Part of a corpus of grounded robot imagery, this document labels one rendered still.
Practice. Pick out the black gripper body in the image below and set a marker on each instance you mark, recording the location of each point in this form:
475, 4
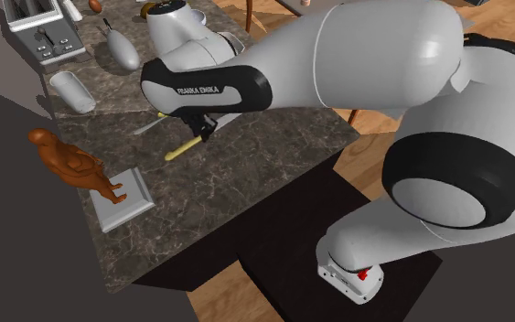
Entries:
198, 125

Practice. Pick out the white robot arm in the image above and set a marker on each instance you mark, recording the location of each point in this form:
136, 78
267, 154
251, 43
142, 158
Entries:
373, 67

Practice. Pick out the grey bottle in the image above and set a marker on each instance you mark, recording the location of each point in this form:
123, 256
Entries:
123, 49

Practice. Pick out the white cup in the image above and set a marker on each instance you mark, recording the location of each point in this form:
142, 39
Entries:
74, 91

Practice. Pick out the brown figure on grey base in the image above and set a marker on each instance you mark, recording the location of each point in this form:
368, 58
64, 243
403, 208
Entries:
67, 163

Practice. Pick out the brown egg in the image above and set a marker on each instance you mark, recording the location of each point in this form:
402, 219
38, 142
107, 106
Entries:
95, 5

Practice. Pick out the grey toaster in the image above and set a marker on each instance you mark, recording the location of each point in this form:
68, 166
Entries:
45, 26

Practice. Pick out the black robot stand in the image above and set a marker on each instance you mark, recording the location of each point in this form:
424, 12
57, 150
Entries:
292, 290

